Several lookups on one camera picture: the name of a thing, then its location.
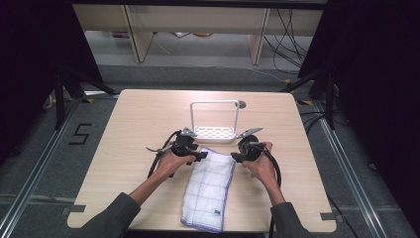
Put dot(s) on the white cloth with purple lines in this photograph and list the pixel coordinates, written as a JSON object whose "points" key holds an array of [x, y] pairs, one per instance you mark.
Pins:
{"points": [[208, 191]]}

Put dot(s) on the grey tape strip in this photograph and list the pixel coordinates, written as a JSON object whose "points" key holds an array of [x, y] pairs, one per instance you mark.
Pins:
{"points": [[75, 209], [327, 216]]}

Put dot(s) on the beige wooden desk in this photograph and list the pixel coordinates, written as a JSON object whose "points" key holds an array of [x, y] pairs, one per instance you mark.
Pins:
{"points": [[198, 18]]}

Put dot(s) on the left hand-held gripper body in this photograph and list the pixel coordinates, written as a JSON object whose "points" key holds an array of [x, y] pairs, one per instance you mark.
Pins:
{"points": [[183, 145]]}

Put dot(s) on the person's left hand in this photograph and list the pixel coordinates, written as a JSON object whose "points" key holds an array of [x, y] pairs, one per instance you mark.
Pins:
{"points": [[171, 163]]}

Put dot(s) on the white rack with tray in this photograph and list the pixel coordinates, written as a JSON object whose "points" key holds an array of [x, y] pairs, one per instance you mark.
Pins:
{"points": [[214, 132]]}

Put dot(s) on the aluminium floor rail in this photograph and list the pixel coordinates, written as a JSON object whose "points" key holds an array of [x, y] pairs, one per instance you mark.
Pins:
{"points": [[36, 172], [346, 172]]}

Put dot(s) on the black metal stand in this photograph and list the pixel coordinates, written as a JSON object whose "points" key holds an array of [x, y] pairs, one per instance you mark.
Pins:
{"points": [[60, 99], [330, 99]]}

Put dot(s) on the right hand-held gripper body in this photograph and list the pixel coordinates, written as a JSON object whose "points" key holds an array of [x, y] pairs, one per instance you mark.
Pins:
{"points": [[249, 145]]}

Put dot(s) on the black curtain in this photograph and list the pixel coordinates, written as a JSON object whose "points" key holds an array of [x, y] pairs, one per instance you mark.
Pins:
{"points": [[36, 59], [379, 82]]}

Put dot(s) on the grey round table grommet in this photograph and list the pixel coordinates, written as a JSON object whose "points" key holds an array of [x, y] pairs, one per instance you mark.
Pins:
{"points": [[242, 104]]}

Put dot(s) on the orange round thing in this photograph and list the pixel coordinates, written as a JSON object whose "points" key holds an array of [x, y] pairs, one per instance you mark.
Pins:
{"points": [[202, 34]]}

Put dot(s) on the yellow tape piece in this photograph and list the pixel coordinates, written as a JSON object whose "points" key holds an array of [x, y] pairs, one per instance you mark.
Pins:
{"points": [[305, 102], [87, 100]]}

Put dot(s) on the person's right hand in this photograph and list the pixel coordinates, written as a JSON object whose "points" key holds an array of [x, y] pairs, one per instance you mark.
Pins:
{"points": [[262, 163]]}

